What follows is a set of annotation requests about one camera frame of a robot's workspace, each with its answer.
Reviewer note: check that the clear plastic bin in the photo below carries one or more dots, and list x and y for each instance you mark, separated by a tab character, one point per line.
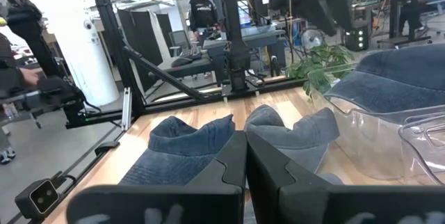
427	147
361	140

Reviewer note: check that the silver aluminium bracket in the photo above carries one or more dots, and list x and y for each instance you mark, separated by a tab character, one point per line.
126	109

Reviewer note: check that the black keyboard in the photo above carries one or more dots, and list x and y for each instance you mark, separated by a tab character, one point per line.
190	54

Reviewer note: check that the small black clamp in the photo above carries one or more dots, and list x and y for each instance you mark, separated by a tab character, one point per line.
106	147

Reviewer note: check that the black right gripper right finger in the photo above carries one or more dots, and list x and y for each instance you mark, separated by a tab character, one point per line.
295	203

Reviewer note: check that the white round pillar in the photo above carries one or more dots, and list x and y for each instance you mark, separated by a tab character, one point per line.
83	50

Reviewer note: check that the person's shoe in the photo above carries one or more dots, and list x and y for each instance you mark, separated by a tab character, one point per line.
7	156

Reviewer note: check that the dark blue baseball cap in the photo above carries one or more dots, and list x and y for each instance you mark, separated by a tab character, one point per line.
177	147
393	78

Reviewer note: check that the black computer tower with lights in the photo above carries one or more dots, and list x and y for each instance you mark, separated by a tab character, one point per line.
357	38

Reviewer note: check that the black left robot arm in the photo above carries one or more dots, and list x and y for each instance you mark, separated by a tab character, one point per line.
234	25

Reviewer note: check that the black partition panel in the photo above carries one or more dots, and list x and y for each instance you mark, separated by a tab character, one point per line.
142	43

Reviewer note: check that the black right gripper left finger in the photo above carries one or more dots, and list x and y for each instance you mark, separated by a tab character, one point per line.
208	203

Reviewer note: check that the small black camera box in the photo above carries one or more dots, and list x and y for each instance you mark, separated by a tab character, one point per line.
38	198

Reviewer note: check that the grey office desk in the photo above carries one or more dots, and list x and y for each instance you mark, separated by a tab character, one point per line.
208	65

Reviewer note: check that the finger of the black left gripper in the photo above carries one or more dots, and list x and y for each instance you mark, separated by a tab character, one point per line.
344	12
325	20

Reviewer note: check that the person's hand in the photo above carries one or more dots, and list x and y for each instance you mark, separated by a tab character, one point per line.
30	76

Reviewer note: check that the black standing desk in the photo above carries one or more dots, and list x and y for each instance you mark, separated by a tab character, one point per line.
403	12

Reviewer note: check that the round floor fan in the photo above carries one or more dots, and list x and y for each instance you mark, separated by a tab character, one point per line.
313	39

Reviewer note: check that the green plant in white pot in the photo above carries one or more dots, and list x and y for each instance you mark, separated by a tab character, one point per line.
320	67

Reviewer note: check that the black aluminium table frame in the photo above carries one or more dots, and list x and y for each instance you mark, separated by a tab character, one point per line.
114	43

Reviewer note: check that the grey office chair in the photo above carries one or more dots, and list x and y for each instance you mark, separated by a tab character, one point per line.
179	41

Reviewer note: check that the grey baseball cap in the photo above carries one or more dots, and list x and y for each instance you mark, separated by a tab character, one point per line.
299	130

